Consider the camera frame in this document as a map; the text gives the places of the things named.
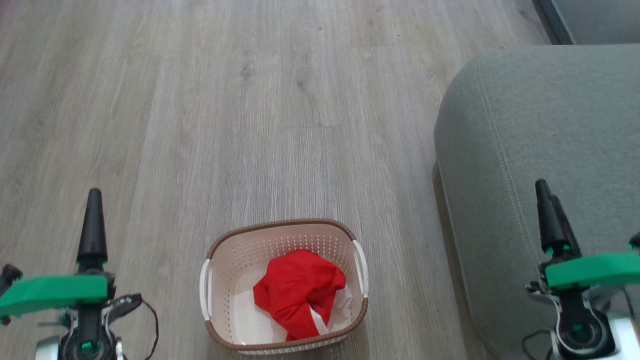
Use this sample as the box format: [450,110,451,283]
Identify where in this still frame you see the white basket with brown rim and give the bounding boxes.
[199,218,370,356]

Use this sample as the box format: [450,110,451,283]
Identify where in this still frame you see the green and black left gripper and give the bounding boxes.
[0,188,144,360]

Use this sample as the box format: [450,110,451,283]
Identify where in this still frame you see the grey fabric sofa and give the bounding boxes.
[433,44,640,360]

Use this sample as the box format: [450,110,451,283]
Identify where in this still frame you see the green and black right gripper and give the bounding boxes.
[525,179,640,360]

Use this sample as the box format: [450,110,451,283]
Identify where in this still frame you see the red cloth garment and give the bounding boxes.
[252,249,354,343]

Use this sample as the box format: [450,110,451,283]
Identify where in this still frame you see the dark baseboard strip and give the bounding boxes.
[532,0,576,46]

